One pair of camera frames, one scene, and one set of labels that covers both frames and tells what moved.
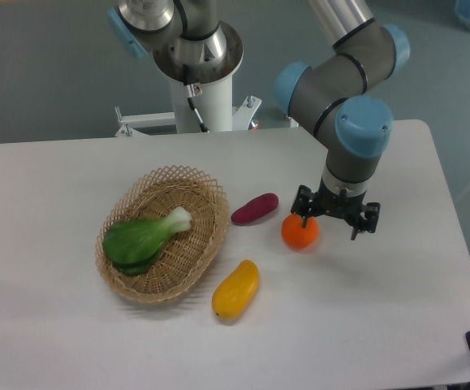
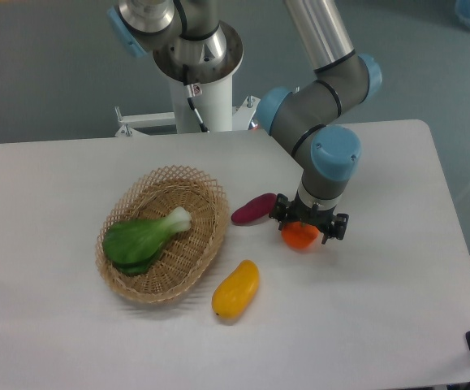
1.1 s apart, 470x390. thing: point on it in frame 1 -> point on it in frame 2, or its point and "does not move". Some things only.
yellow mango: [232, 299] does not move
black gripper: [348, 208] -> [331, 225]
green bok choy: [132, 244] does not move
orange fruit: [297, 236] does not move
